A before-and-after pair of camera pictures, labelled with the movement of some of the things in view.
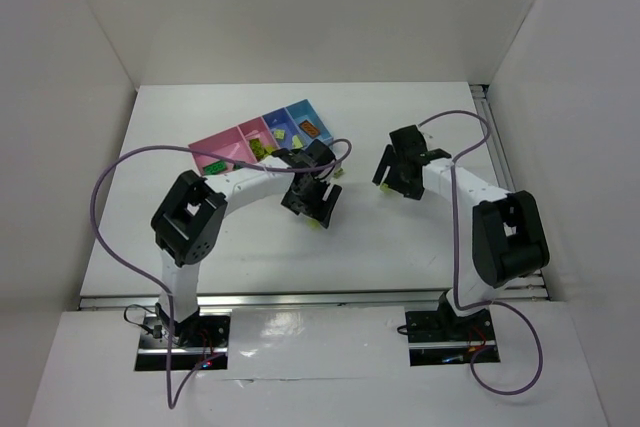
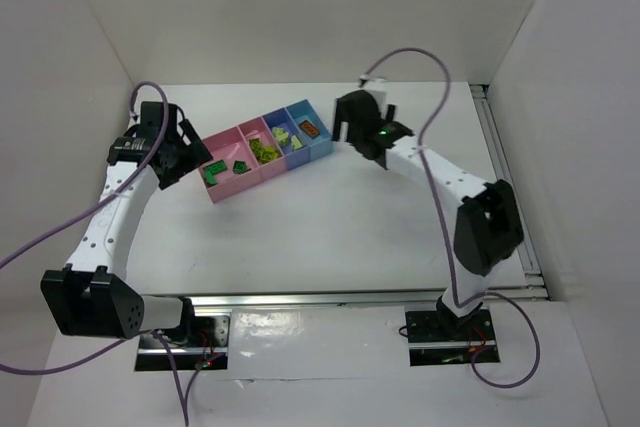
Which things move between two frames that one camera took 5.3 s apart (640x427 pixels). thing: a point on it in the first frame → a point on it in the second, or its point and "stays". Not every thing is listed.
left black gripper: (310, 202) → (186, 158)
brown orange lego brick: (311, 130) stays
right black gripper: (396, 178) → (351, 117)
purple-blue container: (281, 120) stays
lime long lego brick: (257, 148) stays
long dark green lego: (214, 167) stays
